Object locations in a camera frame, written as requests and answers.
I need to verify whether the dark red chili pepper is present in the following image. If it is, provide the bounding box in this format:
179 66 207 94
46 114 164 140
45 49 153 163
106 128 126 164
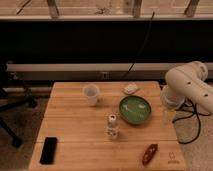
142 144 158 166

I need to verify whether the small clear glass bottle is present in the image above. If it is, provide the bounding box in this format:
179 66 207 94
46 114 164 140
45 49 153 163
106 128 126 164
107 114 119 140

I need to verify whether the translucent white plastic cup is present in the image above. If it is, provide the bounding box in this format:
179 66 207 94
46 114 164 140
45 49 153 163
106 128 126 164
82 84 100 106

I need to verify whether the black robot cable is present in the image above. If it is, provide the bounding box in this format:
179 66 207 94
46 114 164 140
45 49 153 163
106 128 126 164
172 99 213 145

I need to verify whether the black hanging cable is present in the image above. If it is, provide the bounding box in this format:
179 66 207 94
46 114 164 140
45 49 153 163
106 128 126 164
120 11 156 82

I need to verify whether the black office chair base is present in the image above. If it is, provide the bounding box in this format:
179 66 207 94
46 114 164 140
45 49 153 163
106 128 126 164
0 63 38 149

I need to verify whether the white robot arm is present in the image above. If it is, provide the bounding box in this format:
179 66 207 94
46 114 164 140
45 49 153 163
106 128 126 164
161 61 213 114

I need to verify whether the white baseboard heater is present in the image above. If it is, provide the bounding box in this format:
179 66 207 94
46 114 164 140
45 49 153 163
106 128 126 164
7 63 180 81

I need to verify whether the black smartphone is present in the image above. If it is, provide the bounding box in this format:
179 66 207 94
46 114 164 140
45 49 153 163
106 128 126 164
40 137 57 165

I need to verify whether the green ceramic bowl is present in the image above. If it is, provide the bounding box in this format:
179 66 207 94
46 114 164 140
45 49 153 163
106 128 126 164
119 95 152 125

